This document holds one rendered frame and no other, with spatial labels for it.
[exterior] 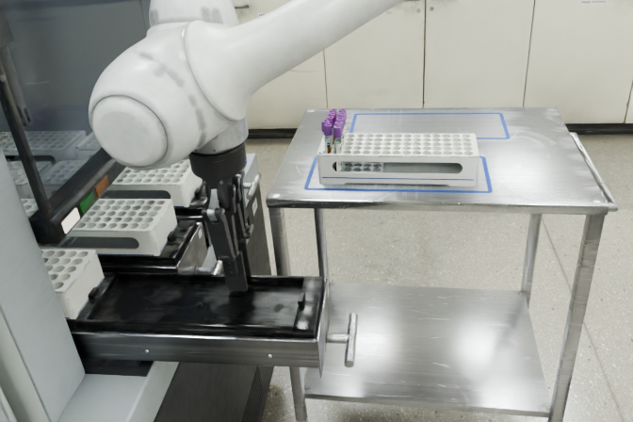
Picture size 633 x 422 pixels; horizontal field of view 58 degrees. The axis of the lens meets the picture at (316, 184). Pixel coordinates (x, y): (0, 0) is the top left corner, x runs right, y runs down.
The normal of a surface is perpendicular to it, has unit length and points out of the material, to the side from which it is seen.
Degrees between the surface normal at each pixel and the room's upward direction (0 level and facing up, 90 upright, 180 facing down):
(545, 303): 0
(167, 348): 90
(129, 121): 97
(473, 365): 0
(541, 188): 0
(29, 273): 90
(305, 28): 76
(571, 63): 90
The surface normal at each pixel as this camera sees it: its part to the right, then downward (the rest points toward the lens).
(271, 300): -0.07, -0.87
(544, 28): -0.12, 0.49
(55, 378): 0.99, 0.00
